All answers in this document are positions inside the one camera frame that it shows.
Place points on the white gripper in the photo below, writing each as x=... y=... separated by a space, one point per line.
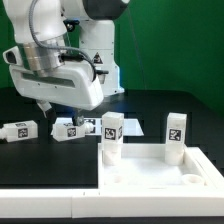
x=71 y=84

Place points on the white square table top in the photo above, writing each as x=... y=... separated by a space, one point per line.
x=142 y=167

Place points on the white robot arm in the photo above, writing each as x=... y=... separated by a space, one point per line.
x=64 y=51

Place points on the white L-shaped obstacle fence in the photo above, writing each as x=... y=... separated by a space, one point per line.
x=63 y=203

